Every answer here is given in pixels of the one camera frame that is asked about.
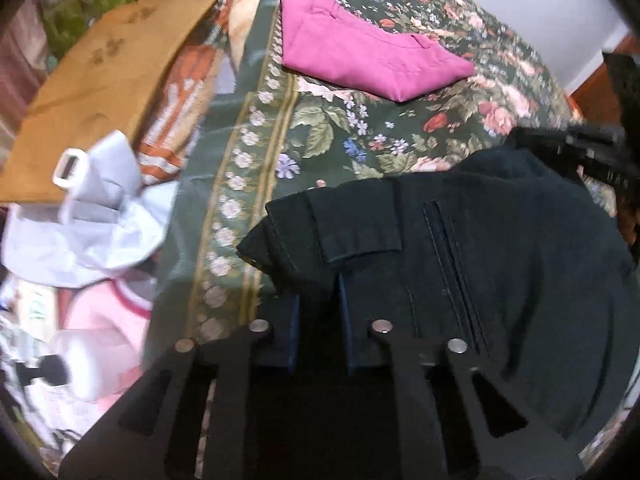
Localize wooden lap board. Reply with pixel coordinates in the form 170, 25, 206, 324
0, 0, 226, 206

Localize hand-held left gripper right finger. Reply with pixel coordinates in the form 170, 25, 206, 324
337, 275, 586, 480

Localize white plastic adapter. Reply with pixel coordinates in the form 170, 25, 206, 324
52, 147, 93, 193

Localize white crumpled cloth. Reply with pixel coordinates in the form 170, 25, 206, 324
0, 130, 181, 288

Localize pink curtain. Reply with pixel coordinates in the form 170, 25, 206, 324
0, 0, 51, 136

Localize floral bedspread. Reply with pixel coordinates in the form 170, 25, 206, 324
145, 0, 626, 480

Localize magenta folded pants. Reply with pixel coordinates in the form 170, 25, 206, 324
279, 0, 476, 105

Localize black pants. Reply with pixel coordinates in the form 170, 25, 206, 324
235, 147, 640, 461

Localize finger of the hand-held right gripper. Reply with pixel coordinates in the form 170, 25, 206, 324
505, 126, 628, 171

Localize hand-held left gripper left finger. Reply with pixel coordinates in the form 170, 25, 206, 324
57, 292, 301, 480

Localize pink garment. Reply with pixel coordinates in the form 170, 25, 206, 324
60, 270, 156, 411

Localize white bottle with black cap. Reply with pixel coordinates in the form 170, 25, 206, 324
15, 327, 131, 403

